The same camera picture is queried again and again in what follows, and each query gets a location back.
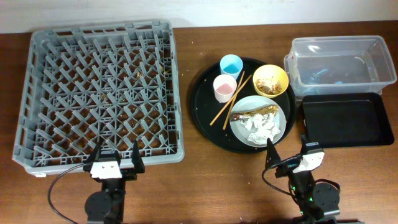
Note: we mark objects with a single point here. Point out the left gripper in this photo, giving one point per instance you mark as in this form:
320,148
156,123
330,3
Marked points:
130,173

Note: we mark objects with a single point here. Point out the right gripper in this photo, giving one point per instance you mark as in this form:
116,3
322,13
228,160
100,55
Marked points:
272,155

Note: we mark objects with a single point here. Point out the white paper napkin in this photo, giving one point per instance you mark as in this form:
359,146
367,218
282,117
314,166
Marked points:
261,128

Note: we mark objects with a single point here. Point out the brown snack wrapper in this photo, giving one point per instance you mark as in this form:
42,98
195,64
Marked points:
269,109

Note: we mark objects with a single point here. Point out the light grey round plate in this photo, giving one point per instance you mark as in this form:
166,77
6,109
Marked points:
251,103

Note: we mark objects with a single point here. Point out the yellow plastic bowl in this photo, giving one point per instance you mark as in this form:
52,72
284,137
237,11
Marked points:
273,72

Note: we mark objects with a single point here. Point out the wooden chopstick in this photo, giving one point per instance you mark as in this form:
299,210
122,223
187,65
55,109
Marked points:
229,102
232,102

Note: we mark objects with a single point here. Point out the pink plastic cup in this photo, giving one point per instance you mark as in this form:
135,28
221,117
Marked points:
224,87

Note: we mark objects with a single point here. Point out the blue plastic cup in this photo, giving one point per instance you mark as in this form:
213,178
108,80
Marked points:
231,65

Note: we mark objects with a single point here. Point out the food scraps and rice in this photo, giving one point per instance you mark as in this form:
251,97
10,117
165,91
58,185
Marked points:
268,86

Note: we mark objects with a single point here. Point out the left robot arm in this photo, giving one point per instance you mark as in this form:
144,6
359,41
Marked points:
107,205

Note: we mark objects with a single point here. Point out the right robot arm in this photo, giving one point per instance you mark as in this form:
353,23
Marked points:
318,200

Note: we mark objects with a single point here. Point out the grey plastic dishwasher rack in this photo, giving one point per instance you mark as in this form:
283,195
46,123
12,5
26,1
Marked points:
114,86

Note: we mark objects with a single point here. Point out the clear plastic waste bin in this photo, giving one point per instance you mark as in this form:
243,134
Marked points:
339,65

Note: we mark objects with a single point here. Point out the round black serving tray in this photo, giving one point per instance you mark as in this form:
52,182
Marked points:
204,107

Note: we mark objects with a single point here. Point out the black rectangular tray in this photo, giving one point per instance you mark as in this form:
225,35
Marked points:
346,120

